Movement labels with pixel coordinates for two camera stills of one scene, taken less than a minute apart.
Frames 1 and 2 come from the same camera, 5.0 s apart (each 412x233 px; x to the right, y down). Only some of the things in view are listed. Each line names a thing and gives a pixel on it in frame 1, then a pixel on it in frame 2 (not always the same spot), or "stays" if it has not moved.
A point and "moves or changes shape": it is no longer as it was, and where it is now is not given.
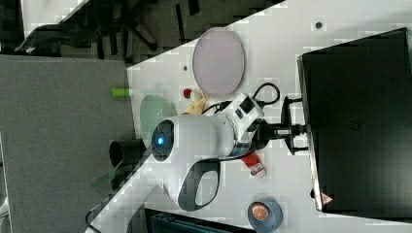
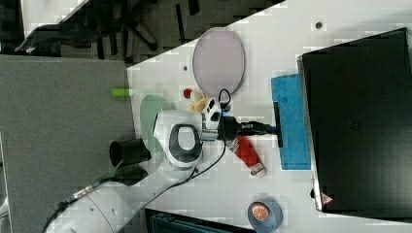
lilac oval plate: [219, 61] stays
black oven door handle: [286, 118] moves or changes shape
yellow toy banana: [197, 107] stays
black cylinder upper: [126, 151] stays
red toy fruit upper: [187, 93] stays
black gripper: [265, 133] → [229, 128]
